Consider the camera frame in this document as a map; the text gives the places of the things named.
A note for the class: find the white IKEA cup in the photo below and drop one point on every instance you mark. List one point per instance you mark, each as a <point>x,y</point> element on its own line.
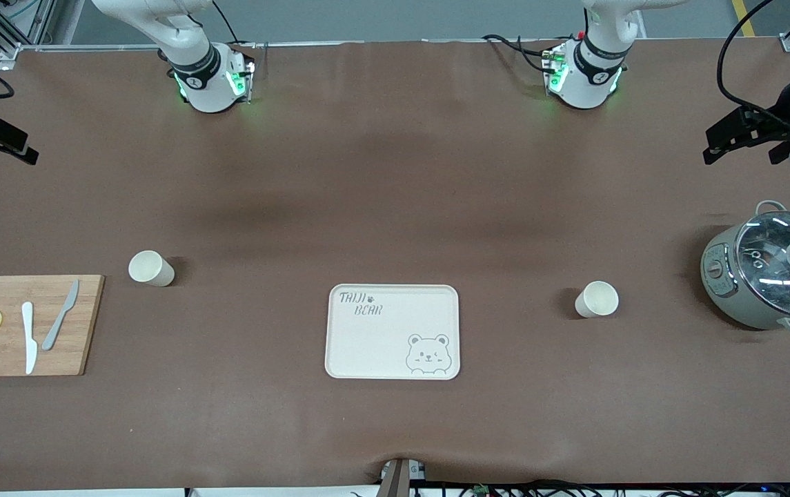
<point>150,268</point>
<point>598,300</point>

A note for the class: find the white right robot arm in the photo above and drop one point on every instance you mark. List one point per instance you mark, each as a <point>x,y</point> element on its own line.
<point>205,83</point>

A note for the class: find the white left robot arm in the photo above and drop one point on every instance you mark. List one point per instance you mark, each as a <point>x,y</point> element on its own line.
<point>591,76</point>

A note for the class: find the glass pot lid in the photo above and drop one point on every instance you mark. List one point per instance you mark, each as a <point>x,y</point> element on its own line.
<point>774,269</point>

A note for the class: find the pale green electric pot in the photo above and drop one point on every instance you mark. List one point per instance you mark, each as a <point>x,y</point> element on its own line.
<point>726,290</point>

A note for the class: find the wooden cutting board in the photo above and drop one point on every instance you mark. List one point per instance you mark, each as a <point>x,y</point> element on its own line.
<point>84,304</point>

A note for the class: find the grey plastic knife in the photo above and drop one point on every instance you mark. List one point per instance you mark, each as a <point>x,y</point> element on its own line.
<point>60,317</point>

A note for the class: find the white plastic knife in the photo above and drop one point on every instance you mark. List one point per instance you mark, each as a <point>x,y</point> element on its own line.
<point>29,338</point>

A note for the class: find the brown table mat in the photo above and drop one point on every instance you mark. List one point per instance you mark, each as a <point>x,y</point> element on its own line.
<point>436,172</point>

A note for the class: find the white bear print tray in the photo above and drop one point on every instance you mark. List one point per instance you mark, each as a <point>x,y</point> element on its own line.
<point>388,345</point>

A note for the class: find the table edge clamp bracket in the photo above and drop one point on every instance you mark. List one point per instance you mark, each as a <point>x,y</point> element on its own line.
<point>400,478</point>

